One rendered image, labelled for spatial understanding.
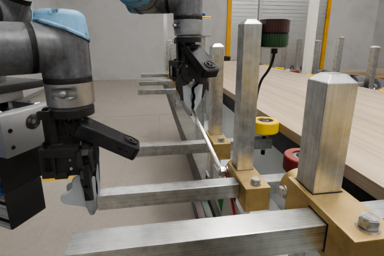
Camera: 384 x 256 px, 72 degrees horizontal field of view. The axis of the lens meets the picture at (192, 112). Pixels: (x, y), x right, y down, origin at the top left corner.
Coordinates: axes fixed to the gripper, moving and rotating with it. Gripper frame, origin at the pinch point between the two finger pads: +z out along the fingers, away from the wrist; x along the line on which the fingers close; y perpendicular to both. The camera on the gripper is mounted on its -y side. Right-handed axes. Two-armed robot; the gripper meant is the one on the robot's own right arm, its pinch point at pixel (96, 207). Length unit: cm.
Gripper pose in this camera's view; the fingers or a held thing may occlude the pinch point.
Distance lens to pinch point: 56.9
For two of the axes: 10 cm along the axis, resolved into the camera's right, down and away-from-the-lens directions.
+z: 0.0, 9.6, 2.6
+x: 1.6, 2.6, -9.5
